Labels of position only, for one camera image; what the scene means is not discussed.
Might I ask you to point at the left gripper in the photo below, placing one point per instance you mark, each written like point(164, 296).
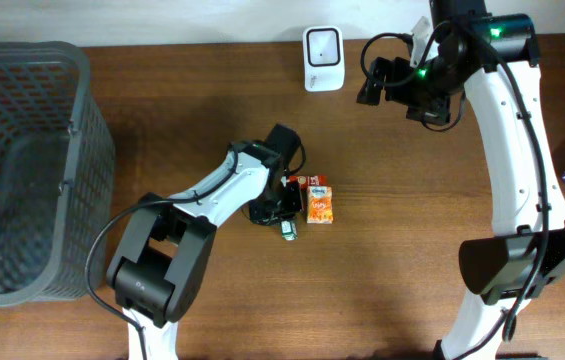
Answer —
point(276, 211)

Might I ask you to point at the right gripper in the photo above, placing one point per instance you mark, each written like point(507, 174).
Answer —
point(379, 81)

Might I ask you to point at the red Nescafe stick sachet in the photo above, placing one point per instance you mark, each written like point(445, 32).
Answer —
point(305, 181)

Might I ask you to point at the green Axe Brand box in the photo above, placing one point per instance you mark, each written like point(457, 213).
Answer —
point(289, 230)

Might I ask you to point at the orange Kleenex tissue pack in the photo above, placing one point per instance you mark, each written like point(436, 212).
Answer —
point(319, 207)

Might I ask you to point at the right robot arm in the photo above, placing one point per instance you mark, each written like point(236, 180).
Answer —
point(492, 64)

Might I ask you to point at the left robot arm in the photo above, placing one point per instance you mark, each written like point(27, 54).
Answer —
point(159, 264)

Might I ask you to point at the white barcode scanner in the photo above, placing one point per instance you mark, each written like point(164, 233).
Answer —
point(323, 57)

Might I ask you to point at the grey plastic mesh basket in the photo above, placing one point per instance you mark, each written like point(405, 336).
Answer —
point(57, 160)

